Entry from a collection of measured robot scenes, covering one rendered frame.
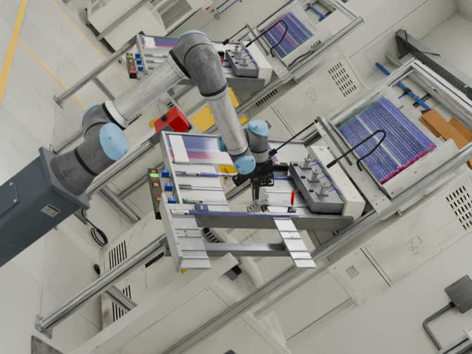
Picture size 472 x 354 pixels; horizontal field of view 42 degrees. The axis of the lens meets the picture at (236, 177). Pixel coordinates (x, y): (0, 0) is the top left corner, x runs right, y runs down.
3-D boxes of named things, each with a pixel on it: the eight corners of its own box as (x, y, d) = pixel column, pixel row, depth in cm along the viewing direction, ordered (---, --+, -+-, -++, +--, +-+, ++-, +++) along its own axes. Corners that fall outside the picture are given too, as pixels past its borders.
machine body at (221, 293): (91, 357, 260) (209, 275, 251) (89, 255, 319) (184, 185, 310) (185, 424, 295) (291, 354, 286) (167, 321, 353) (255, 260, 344)
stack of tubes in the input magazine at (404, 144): (380, 182, 250) (436, 143, 246) (336, 127, 293) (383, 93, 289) (393, 201, 257) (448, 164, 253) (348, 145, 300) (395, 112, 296)
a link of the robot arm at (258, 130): (243, 120, 234) (265, 116, 236) (244, 145, 240) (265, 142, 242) (248, 129, 228) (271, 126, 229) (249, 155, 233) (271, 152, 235)
